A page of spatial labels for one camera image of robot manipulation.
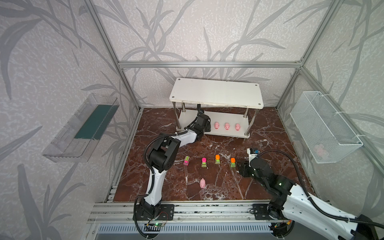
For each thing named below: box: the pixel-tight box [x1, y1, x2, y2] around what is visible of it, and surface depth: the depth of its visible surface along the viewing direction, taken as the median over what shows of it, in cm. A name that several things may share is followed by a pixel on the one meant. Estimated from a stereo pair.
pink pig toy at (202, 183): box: [200, 177, 206, 189], surface depth 84 cm
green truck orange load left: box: [215, 154, 221, 165], surface depth 92 cm
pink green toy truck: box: [183, 155, 190, 166], surface depth 91 cm
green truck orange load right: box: [230, 157, 236, 168], surface depth 90 cm
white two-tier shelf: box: [169, 77, 264, 139], surface depth 88 cm
